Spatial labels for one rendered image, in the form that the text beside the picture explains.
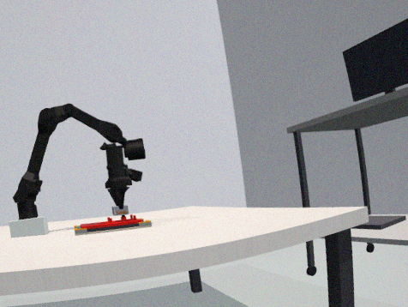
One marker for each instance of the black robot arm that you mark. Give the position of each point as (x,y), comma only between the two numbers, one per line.
(29,185)

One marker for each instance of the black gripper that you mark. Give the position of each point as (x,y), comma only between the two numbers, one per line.
(117,182)

